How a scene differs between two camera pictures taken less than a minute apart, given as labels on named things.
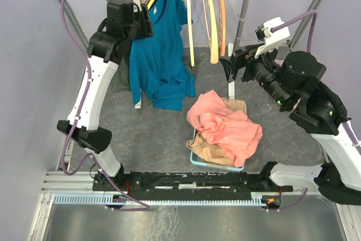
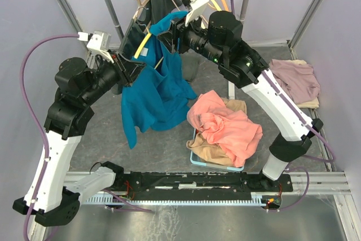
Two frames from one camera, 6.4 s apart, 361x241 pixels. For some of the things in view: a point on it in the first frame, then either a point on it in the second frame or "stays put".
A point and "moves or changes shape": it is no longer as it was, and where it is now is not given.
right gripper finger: [230, 67] → [177, 23]
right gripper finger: [238, 60] → [167, 39]
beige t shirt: [208, 152] stays put
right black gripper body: [258, 68] → [189, 38]
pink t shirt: [231, 128] stays put
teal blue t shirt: [157, 66] moves or changes shape
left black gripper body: [145, 29] → [120, 67]
